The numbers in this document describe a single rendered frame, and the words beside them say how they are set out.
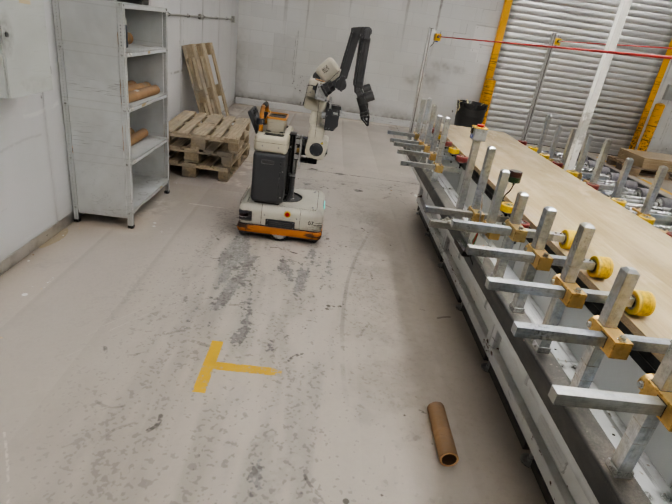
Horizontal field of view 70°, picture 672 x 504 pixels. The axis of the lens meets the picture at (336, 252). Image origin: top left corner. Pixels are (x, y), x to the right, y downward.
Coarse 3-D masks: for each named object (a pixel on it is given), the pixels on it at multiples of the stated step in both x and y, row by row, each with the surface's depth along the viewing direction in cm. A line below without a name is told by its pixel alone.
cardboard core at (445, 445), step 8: (432, 408) 223; (440, 408) 222; (432, 416) 220; (440, 416) 218; (432, 424) 217; (440, 424) 213; (448, 424) 215; (440, 432) 210; (448, 432) 210; (440, 440) 206; (448, 440) 205; (440, 448) 203; (448, 448) 201; (440, 456) 200; (448, 456) 206; (456, 456) 200; (448, 464) 202
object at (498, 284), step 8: (488, 280) 148; (496, 280) 148; (504, 280) 149; (512, 280) 150; (488, 288) 148; (496, 288) 148; (504, 288) 148; (512, 288) 148; (520, 288) 148; (528, 288) 148; (536, 288) 148; (544, 288) 148; (552, 288) 149; (560, 288) 149; (552, 296) 150; (560, 296) 150; (592, 296) 150; (600, 296) 150; (632, 304) 150
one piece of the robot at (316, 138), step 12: (312, 84) 349; (312, 96) 353; (312, 108) 362; (324, 108) 363; (312, 120) 367; (312, 132) 367; (324, 132) 368; (312, 144) 370; (324, 144) 370; (312, 156) 374; (324, 156) 375
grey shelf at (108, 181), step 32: (64, 0) 304; (96, 0) 304; (64, 32) 311; (96, 32) 311; (160, 32) 392; (64, 64) 326; (96, 64) 319; (128, 64) 402; (160, 64) 402; (64, 96) 328; (96, 96) 328; (128, 96) 331; (160, 96) 395; (96, 128) 337; (128, 128) 338; (160, 128) 425; (96, 160) 347; (128, 160) 347; (160, 160) 437; (96, 192) 357; (128, 192) 357; (128, 224) 368
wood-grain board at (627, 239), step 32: (480, 160) 333; (512, 160) 348; (544, 160) 364; (512, 192) 268; (544, 192) 277; (576, 192) 288; (576, 224) 231; (608, 224) 238; (640, 224) 245; (608, 256) 197; (640, 256) 202; (608, 288) 169; (640, 288) 172; (640, 320) 150
